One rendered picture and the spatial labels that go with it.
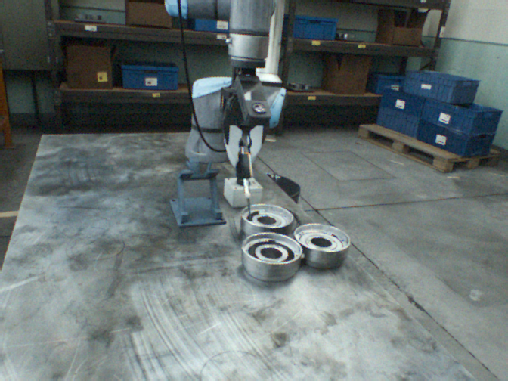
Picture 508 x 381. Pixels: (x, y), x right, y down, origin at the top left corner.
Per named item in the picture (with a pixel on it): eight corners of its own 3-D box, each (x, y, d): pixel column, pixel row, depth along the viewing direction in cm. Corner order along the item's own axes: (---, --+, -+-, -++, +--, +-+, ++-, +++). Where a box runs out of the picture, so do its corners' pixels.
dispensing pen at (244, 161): (246, 219, 83) (237, 136, 85) (240, 222, 86) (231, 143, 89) (257, 218, 83) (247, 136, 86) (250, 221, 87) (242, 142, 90)
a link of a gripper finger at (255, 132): (253, 157, 93) (253, 116, 90) (262, 167, 88) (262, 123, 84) (240, 159, 92) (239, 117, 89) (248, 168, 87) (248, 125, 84)
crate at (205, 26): (235, 32, 446) (236, 9, 437) (247, 35, 413) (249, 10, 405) (186, 29, 428) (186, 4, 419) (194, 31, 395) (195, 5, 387)
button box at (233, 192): (261, 205, 100) (263, 186, 98) (232, 208, 97) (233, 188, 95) (249, 192, 107) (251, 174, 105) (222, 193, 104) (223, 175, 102)
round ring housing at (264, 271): (300, 287, 71) (304, 266, 69) (237, 281, 71) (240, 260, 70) (297, 254, 81) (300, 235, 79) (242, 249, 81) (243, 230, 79)
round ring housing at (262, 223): (301, 240, 86) (303, 221, 85) (256, 250, 81) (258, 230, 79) (272, 218, 94) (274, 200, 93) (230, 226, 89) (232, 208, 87)
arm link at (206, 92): (196, 116, 133) (196, 72, 128) (238, 121, 132) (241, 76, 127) (187, 125, 122) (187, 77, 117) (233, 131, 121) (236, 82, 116)
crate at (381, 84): (394, 90, 540) (398, 72, 532) (413, 96, 507) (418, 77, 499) (359, 88, 525) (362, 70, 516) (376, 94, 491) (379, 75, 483)
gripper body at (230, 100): (252, 115, 91) (257, 57, 87) (266, 125, 84) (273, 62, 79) (218, 115, 89) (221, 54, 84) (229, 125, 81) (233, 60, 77)
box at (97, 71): (121, 90, 392) (119, 48, 378) (63, 90, 371) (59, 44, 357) (114, 82, 425) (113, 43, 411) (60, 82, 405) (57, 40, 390)
